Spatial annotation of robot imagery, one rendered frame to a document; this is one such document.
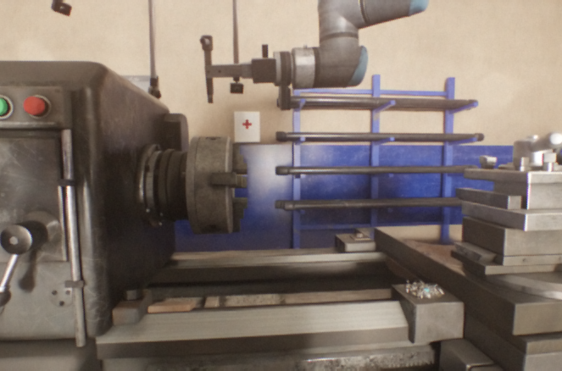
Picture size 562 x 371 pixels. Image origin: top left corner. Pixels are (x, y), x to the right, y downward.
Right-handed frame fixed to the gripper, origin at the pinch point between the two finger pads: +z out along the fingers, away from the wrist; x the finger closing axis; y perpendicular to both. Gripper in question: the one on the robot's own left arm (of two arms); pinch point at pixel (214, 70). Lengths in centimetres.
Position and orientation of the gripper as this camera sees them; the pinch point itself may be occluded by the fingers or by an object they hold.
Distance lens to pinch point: 73.0
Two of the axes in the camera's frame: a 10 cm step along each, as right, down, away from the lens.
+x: 1.0, 4.1, -9.1
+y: -0.2, -9.1, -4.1
